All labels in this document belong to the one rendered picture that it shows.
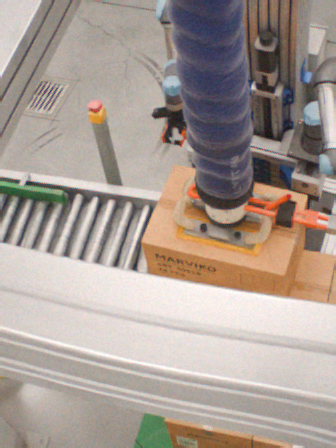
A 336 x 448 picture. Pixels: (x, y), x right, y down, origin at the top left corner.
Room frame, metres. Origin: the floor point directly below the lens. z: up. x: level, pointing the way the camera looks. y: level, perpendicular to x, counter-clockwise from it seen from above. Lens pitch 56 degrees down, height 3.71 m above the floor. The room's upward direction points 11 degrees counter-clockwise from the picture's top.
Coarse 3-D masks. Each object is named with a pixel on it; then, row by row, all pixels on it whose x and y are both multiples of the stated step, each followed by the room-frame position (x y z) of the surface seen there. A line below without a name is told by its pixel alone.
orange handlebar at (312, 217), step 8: (184, 136) 2.09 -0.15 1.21; (192, 192) 1.80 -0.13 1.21; (248, 200) 1.71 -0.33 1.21; (256, 200) 1.70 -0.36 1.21; (264, 200) 1.70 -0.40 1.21; (248, 208) 1.68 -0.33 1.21; (256, 208) 1.67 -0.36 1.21; (272, 216) 1.62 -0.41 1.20; (312, 216) 1.58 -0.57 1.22; (320, 216) 1.57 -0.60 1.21; (328, 216) 1.56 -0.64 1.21; (304, 224) 1.56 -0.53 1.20; (312, 224) 1.54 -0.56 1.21; (320, 224) 1.53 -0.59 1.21
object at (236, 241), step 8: (184, 216) 1.78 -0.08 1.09; (200, 224) 1.72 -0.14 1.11; (208, 224) 1.72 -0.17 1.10; (184, 232) 1.70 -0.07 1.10; (192, 232) 1.69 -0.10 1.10; (200, 232) 1.69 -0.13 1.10; (208, 232) 1.68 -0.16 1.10; (232, 232) 1.66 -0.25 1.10; (240, 232) 1.64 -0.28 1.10; (248, 232) 1.64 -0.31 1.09; (256, 232) 1.64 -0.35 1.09; (192, 240) 1.67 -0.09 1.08; (200, 240) 1.66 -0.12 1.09; (208, 240) 1.65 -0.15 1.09; (216, 240) 1.64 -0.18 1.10; (224, 240) 1.63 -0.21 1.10; (232, 240) 1.62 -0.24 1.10; (240, 240) 1.61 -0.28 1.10; (224, 248) 1.61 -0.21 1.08; (232, 248) 1.59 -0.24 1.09; (240, 248) 1.58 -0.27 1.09; (248, 248) 1.57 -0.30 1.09; (256, 248) 1.56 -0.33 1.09
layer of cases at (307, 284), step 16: (304, 256) 1.79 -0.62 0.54; (320, 256) 1.77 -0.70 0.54; (304, 272) 1.70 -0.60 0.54; (320, 272) 1.68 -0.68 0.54; (304, 288) 1.62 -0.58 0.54; (320, 288) 1.60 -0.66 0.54; (176, 432) 1.08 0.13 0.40; (192, 432) 1.05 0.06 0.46; (208, 432) 1.02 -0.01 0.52; (224, 432) 0.99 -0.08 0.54
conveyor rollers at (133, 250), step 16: (64, 192) 2.44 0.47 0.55; (0, 208) 2.44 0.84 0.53; (16, 208) 2.43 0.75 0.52; (80, 208) 2.34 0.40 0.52; (96, 208) 2.31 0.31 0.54; (112, 208) 2.28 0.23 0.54; (128, 208) 2.26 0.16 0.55; (144, 208) 2.24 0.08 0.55; (16, 224) 2.31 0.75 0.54; (32, 224) 2.29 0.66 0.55; (48, 224) 2.27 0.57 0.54; (128, 224) 2.18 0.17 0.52; (144, 224) 2.15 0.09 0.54; (0, 240) 2.23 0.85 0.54; (16, 240) 2.21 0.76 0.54; (32, 240) 2.19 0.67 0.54; (48, 240) 2.17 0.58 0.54; (64, 240) 2.15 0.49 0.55; (80, 240) 2.13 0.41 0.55; (96, 240) 2.11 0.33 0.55; (112, 240) 2.10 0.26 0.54; (80, 256) 2.06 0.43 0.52; (96, 256) 2.03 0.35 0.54; (112, 256) 2.01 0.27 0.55; (128, 256) 1.99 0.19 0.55; (144, 272) 1.89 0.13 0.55
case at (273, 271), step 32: (288, 192) 1.81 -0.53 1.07; (160, 224) 1.78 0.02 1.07; (256, 224) 1.69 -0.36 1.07; (160, 256) 1.68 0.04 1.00; (192, 256) 1.61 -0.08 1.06; (224, 256) 1.57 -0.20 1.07; (256, 256) 1.54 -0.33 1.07; (288, 256) 1.51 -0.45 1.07; (256, 288) 1.48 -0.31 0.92; (288, 288) 1.50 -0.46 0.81
